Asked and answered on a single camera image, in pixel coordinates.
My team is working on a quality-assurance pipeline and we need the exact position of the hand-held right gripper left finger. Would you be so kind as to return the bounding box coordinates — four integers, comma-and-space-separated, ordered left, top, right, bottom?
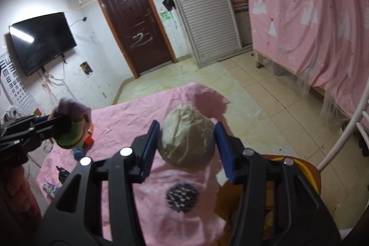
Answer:
40, 120, 161, 246

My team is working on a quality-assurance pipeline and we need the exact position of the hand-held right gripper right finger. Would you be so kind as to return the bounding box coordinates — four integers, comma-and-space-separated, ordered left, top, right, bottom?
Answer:
214, 122, 342, 246

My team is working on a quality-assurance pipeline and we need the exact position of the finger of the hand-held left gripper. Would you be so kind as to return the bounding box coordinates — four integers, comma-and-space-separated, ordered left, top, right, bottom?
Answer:
36, 128, 67, 145
30, 115, 71, 127

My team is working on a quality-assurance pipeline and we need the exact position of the mauve green fuzzy cloth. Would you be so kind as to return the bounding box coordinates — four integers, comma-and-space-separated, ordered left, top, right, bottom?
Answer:
50, 98, 93, 150

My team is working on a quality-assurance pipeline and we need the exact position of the beige cloth bundle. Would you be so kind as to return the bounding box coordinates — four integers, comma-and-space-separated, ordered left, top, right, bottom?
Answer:
158, 103, 216, 169

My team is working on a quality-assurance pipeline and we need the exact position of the yellow bin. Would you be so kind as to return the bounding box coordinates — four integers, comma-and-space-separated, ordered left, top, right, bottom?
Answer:
219, 154, 322, 246

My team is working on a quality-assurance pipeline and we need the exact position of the person's left forearm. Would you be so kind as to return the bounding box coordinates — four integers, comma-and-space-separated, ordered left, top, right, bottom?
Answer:
0, 160, 42, 235

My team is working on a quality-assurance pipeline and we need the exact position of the small black item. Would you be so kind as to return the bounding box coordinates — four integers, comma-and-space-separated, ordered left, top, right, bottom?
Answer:
56, 166, 70, 184

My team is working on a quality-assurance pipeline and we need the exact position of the pink bed sheet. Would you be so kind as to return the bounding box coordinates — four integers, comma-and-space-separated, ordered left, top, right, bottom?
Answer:
37, 83, 240, 246

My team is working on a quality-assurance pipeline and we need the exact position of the black white-dotted round item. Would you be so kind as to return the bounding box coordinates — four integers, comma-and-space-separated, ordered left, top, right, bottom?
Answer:
166, 183, 199, 215

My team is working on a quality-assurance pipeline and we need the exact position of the white sheer net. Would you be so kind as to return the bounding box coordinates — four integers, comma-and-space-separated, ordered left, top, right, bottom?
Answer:
268, 59, 346, 125

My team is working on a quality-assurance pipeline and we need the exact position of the dark brown wooden door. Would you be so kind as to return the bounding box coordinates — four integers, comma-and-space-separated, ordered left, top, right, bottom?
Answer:
94, 0, 178, 79

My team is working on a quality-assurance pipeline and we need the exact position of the dark shoe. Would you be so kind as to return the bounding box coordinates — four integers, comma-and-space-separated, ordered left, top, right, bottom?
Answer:
357, 135, 369, 157

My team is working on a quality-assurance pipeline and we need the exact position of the white louvered wardrobe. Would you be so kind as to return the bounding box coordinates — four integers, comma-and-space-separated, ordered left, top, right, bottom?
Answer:
153, 0, 254, 68

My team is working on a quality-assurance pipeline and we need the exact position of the pink tree-print cloth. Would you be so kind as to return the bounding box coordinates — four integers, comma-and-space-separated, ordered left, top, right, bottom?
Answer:
242, 0, 369, 125

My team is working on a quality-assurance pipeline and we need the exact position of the white cable bundle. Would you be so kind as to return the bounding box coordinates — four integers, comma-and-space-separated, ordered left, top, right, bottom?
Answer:
42, 73, 64, 97

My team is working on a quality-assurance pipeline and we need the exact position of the eye chart wall poster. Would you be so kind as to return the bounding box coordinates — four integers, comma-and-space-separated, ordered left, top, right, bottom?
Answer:
0, 51, 38, 117

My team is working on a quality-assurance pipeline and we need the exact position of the small wall photo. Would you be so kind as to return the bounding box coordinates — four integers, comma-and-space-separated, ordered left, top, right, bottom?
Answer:
80, 62, 94, 76

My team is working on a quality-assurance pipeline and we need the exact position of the black wall television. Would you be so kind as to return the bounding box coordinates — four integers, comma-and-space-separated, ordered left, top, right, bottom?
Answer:
9, 12, 77, 77

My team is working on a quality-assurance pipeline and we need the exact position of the wooden bed frame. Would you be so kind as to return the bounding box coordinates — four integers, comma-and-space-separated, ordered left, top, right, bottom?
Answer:
254, 50, 326, 97

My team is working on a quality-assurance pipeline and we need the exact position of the white metal chair frame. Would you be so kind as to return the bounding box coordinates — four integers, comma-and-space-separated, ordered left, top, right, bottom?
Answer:
317, 96, 369, 174

